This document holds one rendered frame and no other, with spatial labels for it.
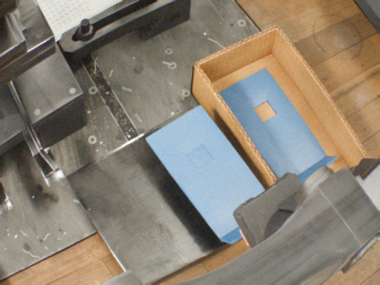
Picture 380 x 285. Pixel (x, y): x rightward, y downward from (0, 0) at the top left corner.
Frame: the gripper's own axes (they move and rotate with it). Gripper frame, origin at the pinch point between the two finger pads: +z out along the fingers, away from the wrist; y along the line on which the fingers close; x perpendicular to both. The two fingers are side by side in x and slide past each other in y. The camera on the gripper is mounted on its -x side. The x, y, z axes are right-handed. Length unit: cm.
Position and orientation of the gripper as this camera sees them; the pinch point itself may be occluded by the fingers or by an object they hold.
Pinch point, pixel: (254, 224)
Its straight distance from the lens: 87.9
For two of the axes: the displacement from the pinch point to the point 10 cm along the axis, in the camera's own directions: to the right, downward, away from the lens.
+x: -8.2, 5.1, -2.6
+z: -3.2, -0.3, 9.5
